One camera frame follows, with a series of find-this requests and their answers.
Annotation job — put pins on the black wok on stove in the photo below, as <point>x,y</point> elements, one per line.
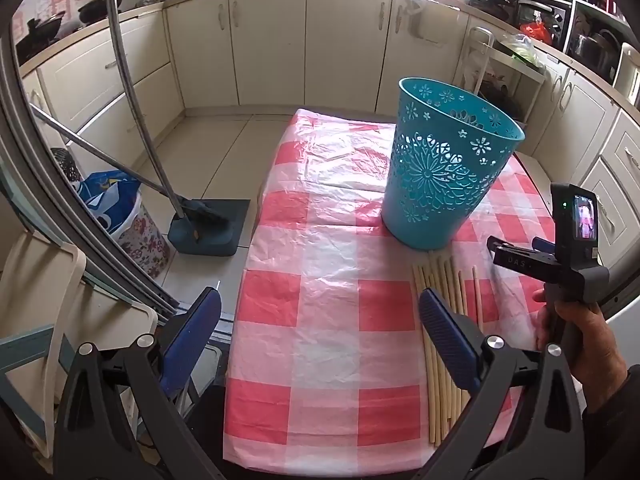
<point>41,33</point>

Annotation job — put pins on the white bag holder on cabinet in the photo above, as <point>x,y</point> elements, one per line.
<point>435,22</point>

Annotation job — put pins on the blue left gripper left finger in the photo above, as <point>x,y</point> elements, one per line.
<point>183,339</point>

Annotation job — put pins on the teal perforated plastic basket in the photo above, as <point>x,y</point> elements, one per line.
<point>449,147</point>

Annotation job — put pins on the red plastic bag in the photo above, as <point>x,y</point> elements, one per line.
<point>536,30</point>

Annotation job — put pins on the floral trash bin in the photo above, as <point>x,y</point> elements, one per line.
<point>142,241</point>

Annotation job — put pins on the finger of the handheld right gripper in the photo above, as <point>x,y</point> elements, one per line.
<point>541,245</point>

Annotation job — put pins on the person's right hand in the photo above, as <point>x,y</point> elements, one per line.
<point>598,365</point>

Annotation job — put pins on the white rolling kitchen cart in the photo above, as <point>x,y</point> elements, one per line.
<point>498,74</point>

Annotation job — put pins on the black toaster oven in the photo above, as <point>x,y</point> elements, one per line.
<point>555,14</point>

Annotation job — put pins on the blue white plastic bag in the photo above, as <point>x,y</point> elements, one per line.
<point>111,196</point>

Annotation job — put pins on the teal dustpan with handle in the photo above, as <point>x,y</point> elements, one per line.
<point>198,227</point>

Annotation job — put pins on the red white checkered tablecloth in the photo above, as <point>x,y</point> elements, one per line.
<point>327,375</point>

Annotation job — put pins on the broom with metal handle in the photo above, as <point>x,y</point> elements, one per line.
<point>195,210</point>

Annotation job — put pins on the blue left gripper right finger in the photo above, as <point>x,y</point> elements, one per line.
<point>460,355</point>

